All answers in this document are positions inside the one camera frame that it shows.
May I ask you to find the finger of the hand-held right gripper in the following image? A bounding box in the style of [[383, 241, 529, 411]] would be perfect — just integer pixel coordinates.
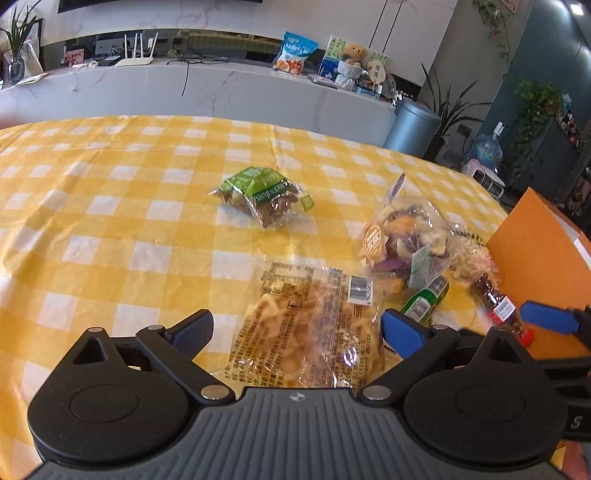
[[521, 300, 591, 336], [455, 329, 591, 371]]

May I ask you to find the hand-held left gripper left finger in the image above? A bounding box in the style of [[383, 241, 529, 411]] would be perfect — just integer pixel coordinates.
[[60, 309, 237, 408]]

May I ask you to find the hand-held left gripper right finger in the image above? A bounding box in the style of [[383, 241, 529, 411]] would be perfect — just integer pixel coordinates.
[[361, 308, 551, 403]]

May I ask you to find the green drink bottle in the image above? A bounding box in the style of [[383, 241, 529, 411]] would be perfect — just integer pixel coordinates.
[[399, 274, 451, 326]]

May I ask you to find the red-capped cola bottle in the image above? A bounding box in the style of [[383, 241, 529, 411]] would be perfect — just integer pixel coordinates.
[[468, 272, 536, 345]]

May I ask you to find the orange storage box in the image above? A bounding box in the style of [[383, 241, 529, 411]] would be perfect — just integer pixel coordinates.
[[487, 187, 591, 361]]

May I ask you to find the clear cracker snack packet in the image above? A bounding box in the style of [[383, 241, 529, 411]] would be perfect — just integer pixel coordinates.
[[228, 261, 386, 393]]

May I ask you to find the white printed snack packet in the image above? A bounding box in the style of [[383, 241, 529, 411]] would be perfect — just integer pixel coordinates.
[[450, 226, 502, 283]]

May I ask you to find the clear mixed chips bag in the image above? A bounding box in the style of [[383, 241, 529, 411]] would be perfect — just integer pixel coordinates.
[[358, 173, 459, 294]]

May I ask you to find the yellow checkered tablecloth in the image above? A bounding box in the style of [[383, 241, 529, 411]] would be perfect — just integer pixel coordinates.
[[0, 114, 514, 480]]

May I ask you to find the white step stool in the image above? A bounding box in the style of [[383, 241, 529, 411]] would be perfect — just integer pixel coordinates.
[[477, 170, 507, 200]]

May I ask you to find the green nut snack packet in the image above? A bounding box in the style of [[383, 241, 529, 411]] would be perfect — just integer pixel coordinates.
[[208, 166, 315, 230]]

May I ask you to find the dark blue cabinet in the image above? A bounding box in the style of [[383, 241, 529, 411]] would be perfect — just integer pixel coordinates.
[[526, 114, 588, 205]]

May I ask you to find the pink plastic stool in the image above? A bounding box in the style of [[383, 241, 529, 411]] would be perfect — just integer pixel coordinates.
[[461, 159, 491, 180]]

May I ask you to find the blue water jug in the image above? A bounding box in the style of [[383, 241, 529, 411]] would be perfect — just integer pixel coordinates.
[[473, 122, 504, 169]]

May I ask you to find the grey-blue trash can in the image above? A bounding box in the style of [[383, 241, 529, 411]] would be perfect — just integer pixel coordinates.
[[383, 99, 442, 160]]

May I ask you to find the green ivy plant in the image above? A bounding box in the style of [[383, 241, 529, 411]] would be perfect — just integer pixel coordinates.
[[512, 80, 567, 182]]

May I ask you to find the long-leaf potted plant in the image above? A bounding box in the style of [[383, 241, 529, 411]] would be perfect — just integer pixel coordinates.
[[419, 64, 491, 163]]

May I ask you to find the white marble counter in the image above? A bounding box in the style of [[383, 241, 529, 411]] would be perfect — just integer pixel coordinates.
[[0, 59, 399, 148]]

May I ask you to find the white router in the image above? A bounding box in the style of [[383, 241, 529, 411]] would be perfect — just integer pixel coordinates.
[[115, 31, 160, 68]]

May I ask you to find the brown teddy bear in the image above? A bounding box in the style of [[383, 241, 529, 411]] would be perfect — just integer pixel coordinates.
[[337, 42, 370, 91]]

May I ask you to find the green gift box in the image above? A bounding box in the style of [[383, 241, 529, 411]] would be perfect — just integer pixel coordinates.
[[325, 36, 389, 89]]

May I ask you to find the blue snack bag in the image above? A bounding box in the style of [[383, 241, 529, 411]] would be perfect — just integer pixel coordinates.
[[272, 31, 319, 77]]

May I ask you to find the black television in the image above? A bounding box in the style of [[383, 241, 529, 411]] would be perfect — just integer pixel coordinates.
[[57, 0, 265, 16]]

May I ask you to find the plant in glass vase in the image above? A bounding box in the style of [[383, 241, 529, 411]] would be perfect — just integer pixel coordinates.
[[0, 4, 43, 86]]

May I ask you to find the black cable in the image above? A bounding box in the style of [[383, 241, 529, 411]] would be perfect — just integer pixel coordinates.
[[179, 54, 232, 97]]

